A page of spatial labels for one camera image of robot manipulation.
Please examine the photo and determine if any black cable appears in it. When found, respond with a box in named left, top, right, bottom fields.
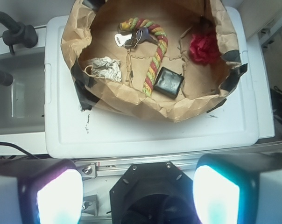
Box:
left=0, top=141, right=41, bottom=159

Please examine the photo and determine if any brown paper bag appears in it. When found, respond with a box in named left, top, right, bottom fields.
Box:
left=61, top=0, right=247, bottom=122

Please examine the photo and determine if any black box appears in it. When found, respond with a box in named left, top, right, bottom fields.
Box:
left=153, top=67, right=184, bottom=100

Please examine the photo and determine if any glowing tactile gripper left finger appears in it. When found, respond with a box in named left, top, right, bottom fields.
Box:
left=0, top=159, right=83, bottom=224

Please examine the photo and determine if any grey plastic tub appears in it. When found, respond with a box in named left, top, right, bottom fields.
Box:
left=0, top=47, right=45, bottom=135

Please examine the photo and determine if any black octagonal mount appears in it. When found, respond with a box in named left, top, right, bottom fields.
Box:
left=110, top=163, right=200, bottom=224

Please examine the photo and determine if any bunch of keys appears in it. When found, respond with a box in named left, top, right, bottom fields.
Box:
left=114, top=28, right=158, bottom=49

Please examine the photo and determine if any red fabric flower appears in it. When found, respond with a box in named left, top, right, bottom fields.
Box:
left=189, top=32, right=220, bottom=64

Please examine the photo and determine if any multicolour twisted rope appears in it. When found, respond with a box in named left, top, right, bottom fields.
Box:
left=119, top=18, right=169, bottom=98

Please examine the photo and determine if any crumpled silver foil pouch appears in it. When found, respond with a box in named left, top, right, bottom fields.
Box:
left=83, top=56, right=122, bottom=82

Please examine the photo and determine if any white plastic bin lid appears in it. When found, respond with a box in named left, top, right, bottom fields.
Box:
left=44, top=16, right=259, bottom=159

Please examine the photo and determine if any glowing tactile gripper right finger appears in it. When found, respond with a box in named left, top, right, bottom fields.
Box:
left=193, top=153, right=282, bottom=224

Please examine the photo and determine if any aluminium extrusion rail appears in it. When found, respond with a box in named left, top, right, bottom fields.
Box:
left=70, top=149, right=282, bottom=180

